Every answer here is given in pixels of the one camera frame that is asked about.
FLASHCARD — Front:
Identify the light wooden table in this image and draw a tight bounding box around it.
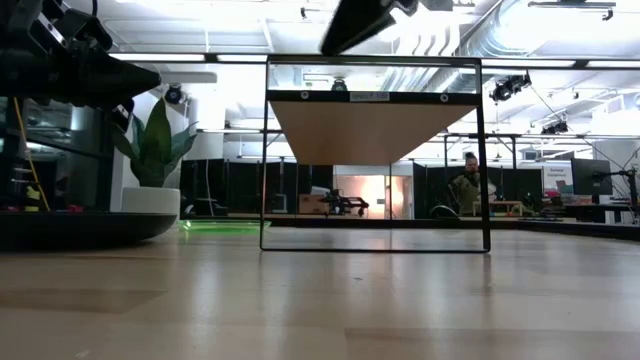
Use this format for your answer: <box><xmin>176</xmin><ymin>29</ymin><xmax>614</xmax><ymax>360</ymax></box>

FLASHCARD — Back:
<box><xmin>472</xmin><ymin>200</ymin><xmax>525</xmax><ymax>218</ymax></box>

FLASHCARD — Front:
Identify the black wheeled cart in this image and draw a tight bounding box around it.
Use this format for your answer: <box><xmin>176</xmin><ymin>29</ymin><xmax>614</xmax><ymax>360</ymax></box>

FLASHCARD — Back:
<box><xmin>319</xmin><ymin>188</ymin><xmax>371</xmax><ymax>218</ymax></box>

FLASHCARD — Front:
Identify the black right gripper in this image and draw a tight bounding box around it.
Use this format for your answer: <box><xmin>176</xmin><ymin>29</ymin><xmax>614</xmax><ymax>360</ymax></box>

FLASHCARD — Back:
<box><xmin>319</xmin><ymin>0</ymin><xmax>421</xmax><ymax>57</ymax></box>

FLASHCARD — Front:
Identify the white wall sign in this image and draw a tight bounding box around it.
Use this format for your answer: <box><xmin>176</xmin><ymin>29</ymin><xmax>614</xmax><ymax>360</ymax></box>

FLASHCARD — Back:
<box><xmin>542</xmin><ymin>164</ymin><xmax>574</xmax><ymax>191</ymax></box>

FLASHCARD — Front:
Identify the dark shelving unit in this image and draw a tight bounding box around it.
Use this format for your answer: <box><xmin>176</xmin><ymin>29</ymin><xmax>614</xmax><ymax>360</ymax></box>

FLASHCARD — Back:
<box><xmin>0</xmin><ymin>97</ymin><xmax>117</xmax><ymax>214</ymax></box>

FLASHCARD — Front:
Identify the wooden shelf with black frame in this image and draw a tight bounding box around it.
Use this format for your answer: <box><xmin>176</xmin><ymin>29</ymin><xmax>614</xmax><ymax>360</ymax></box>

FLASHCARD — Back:
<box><xmin>258</xmin><ymin>54</ymin><xmax>492</xmax><ymax>255</ymax></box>

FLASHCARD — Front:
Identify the green leafy plant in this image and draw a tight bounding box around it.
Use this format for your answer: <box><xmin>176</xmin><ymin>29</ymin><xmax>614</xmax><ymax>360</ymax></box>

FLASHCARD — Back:
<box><xmin>112</xmin><ymin>97</ymin><xmax>199</xmax><ymax>189</ymax></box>

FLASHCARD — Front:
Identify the brown cardboard box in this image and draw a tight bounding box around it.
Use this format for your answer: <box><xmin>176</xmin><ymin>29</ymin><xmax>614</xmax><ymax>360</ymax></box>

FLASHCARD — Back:
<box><xmin>298</xmin><ymin>193</ymin><xmax>331</xmax><ymax>216</ymax></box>

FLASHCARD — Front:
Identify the white plant pot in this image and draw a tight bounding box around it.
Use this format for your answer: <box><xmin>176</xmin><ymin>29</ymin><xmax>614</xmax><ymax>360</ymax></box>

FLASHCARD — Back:
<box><xmin>120</xmin><ymin>186</ymin><xmax>182</xmax><ymax>217</ymax></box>

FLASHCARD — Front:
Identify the large black overhead camera rig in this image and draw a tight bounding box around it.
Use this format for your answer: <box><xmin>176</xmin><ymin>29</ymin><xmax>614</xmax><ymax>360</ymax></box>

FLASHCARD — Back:
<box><xmin>488</xmin><ymin>72</ymin><xmax>533</xmax><ymax>104</ymax></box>

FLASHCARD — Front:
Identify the yellow cable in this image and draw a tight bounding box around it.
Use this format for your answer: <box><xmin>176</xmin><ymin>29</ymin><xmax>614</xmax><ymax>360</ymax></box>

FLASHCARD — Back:
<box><xmin>12</xmin><ymin>97</ymin><xmax>52</xmax><ymax>212</ymax></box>

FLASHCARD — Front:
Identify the black computer monitor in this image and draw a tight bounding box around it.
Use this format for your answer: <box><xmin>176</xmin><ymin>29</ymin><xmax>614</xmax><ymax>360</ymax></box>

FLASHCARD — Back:
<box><xmin>571</xmin><ymin>157</ymin><xmax>614</xmax><ymax>197</ymax></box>

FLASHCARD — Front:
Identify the person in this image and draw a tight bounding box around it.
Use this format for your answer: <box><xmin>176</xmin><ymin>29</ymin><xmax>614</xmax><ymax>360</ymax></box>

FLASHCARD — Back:
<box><xmin>447</xmin><ymin>151</ymin><xmax>494</xmax><ymax>219</ymax></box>

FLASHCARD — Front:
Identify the small black overhead camera rig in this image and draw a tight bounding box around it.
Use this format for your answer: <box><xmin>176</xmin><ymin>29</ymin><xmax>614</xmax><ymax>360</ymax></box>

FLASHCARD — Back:
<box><xmin>540</xmin><ymin>119</ymin><xmax>570</xmax><ymax>136</ymax></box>

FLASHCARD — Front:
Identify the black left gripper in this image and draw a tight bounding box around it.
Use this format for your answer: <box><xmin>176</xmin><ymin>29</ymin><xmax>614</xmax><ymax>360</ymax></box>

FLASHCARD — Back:
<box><xmin>0</xmin><ymin>0</ymin><xmax>163</xmax><ymax>109</ymax></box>

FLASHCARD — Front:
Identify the white shelf label sticker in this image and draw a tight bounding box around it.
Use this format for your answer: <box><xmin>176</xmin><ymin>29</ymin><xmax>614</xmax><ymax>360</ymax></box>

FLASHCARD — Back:
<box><xmin>349</xmin><ymin>91</ymin><xmax>391</xmax><ymax>103</ymax></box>

